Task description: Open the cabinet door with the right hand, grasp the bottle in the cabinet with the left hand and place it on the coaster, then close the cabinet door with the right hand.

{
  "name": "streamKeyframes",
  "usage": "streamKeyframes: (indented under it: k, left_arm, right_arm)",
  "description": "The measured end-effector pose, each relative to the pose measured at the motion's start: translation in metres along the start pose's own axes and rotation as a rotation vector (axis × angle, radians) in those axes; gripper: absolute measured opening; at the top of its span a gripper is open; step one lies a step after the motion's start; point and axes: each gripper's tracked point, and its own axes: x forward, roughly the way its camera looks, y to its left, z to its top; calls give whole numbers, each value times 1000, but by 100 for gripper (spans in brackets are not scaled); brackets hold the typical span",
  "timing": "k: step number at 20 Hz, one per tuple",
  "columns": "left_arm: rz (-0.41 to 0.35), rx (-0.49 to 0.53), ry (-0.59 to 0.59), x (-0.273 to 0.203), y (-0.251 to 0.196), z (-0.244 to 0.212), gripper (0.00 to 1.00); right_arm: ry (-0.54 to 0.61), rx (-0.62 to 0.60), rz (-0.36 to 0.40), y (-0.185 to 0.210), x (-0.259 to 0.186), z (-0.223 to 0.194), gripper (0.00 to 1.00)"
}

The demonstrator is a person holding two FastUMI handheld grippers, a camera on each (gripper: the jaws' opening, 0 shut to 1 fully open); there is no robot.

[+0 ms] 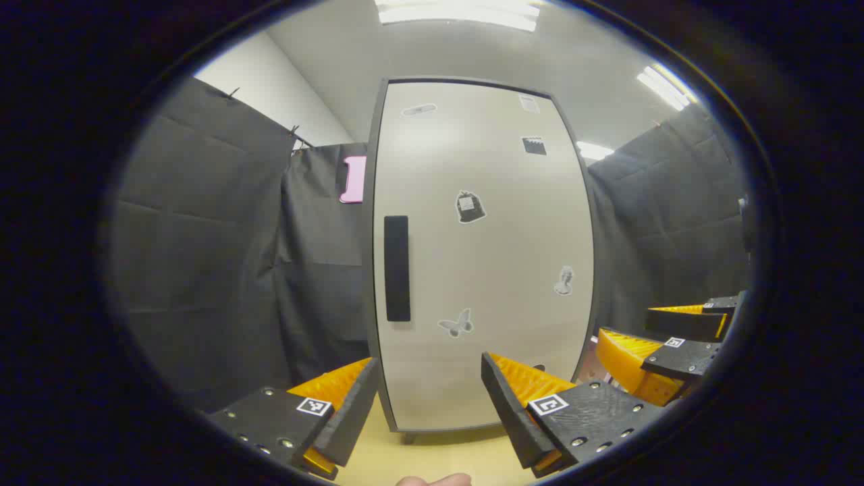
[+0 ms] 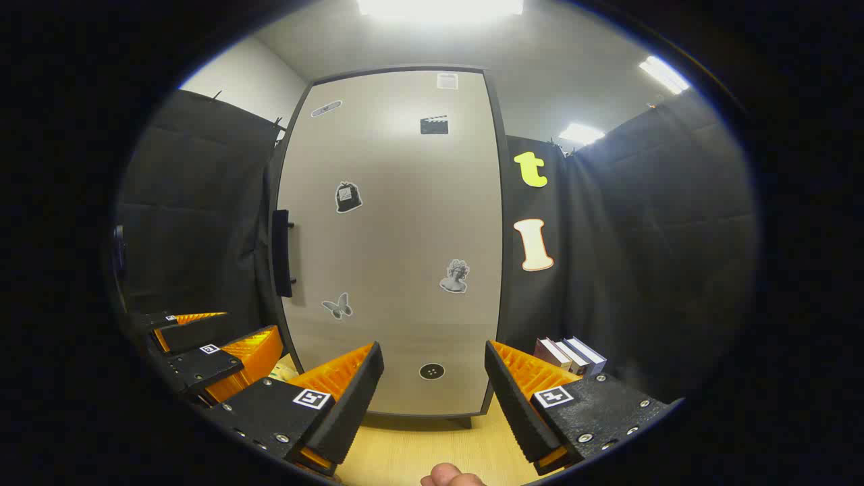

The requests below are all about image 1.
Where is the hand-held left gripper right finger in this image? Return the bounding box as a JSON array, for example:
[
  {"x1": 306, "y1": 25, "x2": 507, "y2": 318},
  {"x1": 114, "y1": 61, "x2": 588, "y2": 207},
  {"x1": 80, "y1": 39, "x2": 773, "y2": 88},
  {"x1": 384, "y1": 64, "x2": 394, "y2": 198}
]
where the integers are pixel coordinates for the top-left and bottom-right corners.
[{"x1": 481, "y1": 351, "x2": 668, "y2": 480}]

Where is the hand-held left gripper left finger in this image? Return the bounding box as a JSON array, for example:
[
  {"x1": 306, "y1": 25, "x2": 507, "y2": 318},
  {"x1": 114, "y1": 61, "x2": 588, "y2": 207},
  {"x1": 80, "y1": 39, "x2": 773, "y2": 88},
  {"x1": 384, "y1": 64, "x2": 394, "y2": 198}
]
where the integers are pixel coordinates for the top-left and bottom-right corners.
[{"x1": 206, "y1": 356, "x2": 380, "y2": 481}]

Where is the light grey cabinet door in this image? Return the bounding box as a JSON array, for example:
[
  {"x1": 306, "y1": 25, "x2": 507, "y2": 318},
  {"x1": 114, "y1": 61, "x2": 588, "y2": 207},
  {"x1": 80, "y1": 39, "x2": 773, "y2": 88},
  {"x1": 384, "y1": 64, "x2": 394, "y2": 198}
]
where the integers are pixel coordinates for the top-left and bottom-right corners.
[{"x1": 373, "y1": 81, "x2": 596, "y2": 433}]

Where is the black cabinet door handle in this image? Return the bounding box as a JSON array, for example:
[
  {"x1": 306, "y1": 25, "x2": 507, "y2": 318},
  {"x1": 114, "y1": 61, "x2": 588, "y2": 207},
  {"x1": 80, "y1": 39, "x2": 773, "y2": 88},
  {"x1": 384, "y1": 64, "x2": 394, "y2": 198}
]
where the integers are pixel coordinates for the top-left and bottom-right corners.
[{"x1": 383, "y1": 215, "x2": 412, "y2": 323}]

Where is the ceiling light panel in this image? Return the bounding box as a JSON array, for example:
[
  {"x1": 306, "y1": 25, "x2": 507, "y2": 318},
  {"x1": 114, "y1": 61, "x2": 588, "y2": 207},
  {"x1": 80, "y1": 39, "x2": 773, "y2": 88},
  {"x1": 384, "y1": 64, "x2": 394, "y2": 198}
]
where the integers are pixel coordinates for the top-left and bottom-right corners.
[
  {"x1": 637, "y1": 63, "x2": 697, "y2": 113},
  {"x1": 576, "y1": 140, "x2": 616, "y2": 162},
  {"x1": 375, "y1": 0, "x2": 542, "y2": 32}
]

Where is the black backdrop cloth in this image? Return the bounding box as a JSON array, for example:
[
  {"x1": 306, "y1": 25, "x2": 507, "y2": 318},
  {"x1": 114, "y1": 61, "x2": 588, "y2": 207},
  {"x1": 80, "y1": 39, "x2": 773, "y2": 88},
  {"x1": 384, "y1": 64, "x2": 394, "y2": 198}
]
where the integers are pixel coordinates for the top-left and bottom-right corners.
[{"x1": 108, "y1": 76, "x2": 753, "y2": 412}]

